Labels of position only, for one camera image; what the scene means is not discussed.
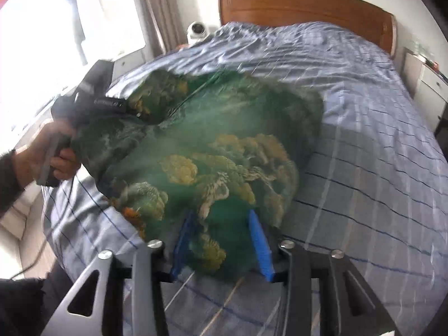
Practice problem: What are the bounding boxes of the brown wooden headboard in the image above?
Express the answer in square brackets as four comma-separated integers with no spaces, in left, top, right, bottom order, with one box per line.
[219,0,398,58]

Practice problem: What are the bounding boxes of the blue checked bed sheet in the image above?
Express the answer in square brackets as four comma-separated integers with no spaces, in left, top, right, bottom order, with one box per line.
[42,21,448,336]

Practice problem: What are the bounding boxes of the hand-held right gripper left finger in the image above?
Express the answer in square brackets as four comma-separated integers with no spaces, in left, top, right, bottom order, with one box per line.
[40,210,197,336]

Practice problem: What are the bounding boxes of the person's left hand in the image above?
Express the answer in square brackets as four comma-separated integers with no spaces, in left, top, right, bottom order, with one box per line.
[16,119,83,184]

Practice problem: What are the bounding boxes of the person's dark trousers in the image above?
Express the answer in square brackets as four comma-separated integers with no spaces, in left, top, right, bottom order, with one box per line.
[0,262,75,336]

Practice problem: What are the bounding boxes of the bright window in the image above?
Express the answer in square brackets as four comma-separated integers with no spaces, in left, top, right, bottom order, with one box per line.
[0,0,148,141]

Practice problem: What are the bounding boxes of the green printed garment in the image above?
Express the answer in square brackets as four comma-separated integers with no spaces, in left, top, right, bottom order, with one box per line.
[75,68,324,282]

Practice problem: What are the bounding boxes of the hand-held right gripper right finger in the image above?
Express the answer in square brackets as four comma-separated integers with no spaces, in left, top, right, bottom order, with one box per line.
[246,209,400,336]

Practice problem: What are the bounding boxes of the white security camera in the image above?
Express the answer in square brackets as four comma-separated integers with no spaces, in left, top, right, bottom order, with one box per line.
[185,21,209,46]

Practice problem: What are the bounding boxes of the person's left forearm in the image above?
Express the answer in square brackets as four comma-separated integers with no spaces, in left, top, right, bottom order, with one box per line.
[0,149,27,219]

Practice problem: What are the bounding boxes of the beige curtain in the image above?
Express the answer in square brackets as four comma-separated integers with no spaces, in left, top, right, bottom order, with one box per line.
[135,0,186,55]

